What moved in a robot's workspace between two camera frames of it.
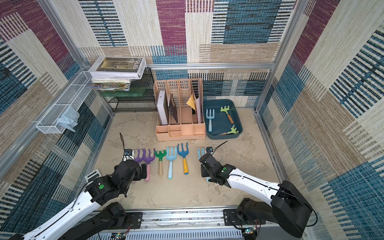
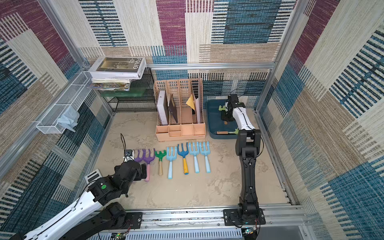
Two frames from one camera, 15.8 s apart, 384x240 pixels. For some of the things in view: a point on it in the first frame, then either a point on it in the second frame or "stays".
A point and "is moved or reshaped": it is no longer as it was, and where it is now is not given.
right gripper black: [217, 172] -> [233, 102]
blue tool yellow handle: [184, 154] stays
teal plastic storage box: [223, 120] stays
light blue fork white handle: [210, 117] is moved or reshaped
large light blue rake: [171, 157] stays
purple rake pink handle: [138, 159] stays
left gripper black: [138, 172] stays
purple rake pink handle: [148, 160] stays
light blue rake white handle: [208, 178] -> [195, 153]
